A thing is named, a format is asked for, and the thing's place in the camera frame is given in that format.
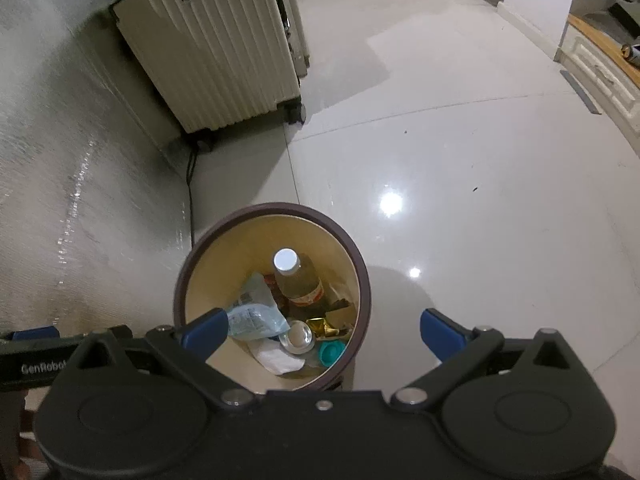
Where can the silver foil mat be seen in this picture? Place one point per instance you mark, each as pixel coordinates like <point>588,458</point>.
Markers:
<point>65,185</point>

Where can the green round cap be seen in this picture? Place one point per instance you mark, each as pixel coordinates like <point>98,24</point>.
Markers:
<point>331,352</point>

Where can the pale blue plastic packet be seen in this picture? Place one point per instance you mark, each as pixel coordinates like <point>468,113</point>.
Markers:
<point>255,315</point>

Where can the cream ribbed suitcase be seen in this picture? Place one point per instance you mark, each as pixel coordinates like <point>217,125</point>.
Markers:
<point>215,50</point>

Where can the dark object on platform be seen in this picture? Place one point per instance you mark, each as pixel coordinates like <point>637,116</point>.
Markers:
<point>625,7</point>

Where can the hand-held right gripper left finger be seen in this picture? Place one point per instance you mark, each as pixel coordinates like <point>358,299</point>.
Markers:
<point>205,332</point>

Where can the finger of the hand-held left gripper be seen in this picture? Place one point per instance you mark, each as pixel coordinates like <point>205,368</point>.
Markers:
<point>35,333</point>

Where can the grey suitcase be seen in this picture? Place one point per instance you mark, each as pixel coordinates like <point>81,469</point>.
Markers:
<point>292,15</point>

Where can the clear plastic bottle red label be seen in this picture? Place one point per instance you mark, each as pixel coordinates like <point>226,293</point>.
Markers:
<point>300,285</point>

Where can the gold foil wrapper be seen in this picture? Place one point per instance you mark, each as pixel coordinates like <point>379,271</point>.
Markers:
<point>327,327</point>

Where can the brown rimmed round trash bin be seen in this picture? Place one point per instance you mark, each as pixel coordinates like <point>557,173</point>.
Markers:
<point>215,255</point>

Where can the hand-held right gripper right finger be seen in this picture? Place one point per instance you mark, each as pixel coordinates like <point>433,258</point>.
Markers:
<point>440,332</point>

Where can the wooden top white platform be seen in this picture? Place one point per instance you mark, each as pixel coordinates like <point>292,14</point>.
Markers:
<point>605,65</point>

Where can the brown cardboard scrap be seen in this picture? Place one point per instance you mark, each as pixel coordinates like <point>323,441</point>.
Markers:
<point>337,305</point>

